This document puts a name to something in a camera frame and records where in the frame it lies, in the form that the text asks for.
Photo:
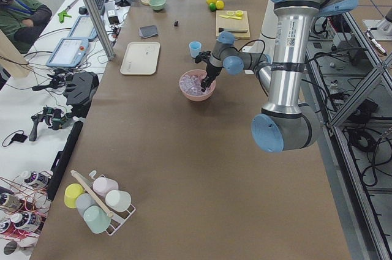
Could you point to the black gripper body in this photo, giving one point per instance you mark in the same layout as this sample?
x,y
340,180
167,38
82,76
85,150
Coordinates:
x,y
211,71

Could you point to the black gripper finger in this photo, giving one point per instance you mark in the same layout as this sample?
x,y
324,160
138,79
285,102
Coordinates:
x,y
205,84

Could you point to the clear ice cubes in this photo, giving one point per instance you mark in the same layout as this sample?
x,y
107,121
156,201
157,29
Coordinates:
x,y
191,84

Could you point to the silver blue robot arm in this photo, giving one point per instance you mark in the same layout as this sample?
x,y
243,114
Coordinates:
x,y
284,123

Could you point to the light blue cup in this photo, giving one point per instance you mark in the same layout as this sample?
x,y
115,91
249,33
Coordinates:
x,y
195,48

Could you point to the pink cup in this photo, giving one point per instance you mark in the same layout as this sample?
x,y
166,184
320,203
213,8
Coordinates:
x,y
103,185

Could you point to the white cup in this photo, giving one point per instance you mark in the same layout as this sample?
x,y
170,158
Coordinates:
x,y
118,200

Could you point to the white cup rack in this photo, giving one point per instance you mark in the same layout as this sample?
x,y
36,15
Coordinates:
x,y
117,218

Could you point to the grey cup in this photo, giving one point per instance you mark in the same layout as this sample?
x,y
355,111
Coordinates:
x,y
83,202

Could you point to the yellow cup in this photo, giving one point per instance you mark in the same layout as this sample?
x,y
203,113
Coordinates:
x,y
72,192

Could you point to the mint green cup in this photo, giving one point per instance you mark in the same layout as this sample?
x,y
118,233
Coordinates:
x,y
96,219

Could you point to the pink bowl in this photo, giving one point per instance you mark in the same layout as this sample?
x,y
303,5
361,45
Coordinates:
x,y
198,98

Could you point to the steel muddler black tip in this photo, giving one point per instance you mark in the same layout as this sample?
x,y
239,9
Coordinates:
x,y
233,30

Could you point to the bamboo cutting board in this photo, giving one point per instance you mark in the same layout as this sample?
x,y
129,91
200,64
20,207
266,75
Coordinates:
x,y
231,23

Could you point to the yellow plastic knife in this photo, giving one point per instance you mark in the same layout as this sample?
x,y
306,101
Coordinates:
x,y
230,17

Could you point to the lemon half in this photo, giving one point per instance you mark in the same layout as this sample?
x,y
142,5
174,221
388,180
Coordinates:
x,y
239,13

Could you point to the green lime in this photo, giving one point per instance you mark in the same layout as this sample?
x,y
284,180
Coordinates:
x,y
212,7

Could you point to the cream rabbit tray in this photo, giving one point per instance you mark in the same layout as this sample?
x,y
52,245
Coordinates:
x,y
140,58

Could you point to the grey folded cloth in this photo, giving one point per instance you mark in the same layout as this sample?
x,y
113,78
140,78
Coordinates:
x,y
146,32

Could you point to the mint green bowl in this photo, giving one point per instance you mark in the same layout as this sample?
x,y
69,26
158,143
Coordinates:
x,y
157,5

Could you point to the blue teach pendant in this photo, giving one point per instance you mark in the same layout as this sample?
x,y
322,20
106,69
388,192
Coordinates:
x,y
83,27
69,52

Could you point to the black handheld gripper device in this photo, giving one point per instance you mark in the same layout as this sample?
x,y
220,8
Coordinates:
x,y
52,117

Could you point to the seated person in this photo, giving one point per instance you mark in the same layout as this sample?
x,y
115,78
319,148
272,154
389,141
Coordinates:
x,y
22,22

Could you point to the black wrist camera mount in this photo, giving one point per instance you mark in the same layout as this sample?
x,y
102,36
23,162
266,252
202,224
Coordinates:
x,y
203,56

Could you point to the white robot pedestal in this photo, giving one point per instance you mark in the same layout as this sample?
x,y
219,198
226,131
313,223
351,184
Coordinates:
x,y
267,33

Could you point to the aluminium frame post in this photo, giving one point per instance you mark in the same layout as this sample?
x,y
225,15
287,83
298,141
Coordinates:
x,y
100,28

